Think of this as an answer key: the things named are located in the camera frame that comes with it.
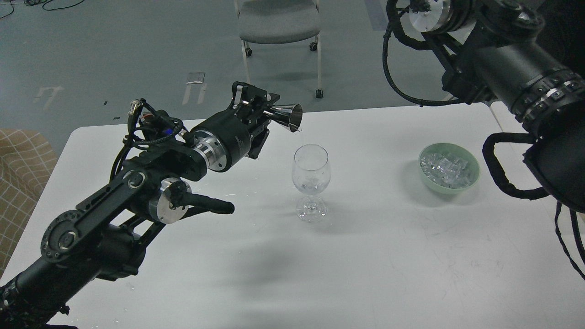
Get green bowl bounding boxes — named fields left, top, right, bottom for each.
left=417, top=143, right=481, bottom=195

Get clear wine glass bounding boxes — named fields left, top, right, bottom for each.
left=291, top=144, right=331, bottom=223

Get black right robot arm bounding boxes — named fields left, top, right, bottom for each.
left=382, top=0, right=584, bottom=276

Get checkered beige sofa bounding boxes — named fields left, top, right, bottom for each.
left=0, top=128, right=58, bottom=274

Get steel double jigger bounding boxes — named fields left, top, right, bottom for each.
left=263, top=104, right=303, bottom=133

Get black floor cables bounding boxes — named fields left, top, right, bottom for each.
left=0, top=0, right=86, bottom=20

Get grey office chair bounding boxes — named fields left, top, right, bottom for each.
left=234, top=0, right=324, bottom=99

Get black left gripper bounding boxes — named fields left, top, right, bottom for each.
left=187, top=82, right=280, bottom=172

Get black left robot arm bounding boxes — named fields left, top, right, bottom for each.
left=1, top=82, right=303, bottom=329

